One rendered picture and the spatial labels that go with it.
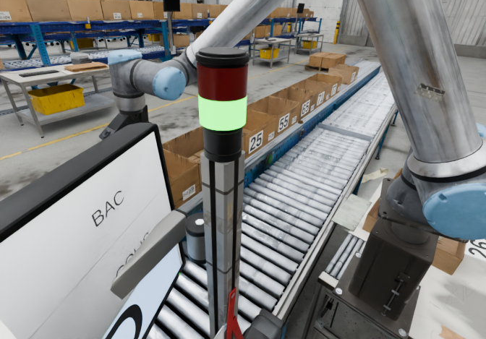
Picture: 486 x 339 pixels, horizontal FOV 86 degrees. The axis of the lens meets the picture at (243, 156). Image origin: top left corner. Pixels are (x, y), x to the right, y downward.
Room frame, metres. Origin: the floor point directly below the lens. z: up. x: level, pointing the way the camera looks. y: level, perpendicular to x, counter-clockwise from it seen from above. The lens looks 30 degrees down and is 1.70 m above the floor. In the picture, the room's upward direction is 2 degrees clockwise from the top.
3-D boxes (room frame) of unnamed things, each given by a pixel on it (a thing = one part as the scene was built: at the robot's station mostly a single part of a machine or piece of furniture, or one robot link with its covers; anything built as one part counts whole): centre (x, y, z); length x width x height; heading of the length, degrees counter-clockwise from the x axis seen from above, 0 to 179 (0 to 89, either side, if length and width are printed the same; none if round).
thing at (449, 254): (0.94, -0.85, 0.80); 0.38 x 0.28 x 0.10; 49
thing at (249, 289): (0.70, 0.06, 0.72); 0.52 x 0.05 x 0.05; 57
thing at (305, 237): (1.02, -0.15, 0.72); 0.52 x 0.05 x 0.05; 57
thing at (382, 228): (0.63, -0.55, 0.91); 0.26 x 0.26 x 0.33; 51
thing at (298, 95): (2.27, -0.43, 0.96); 0.39 x 0.29 x 0.17; 147
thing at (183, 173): (0.95, 0.44, 0.96); 0.39 x 0.29 x 0.17; 147
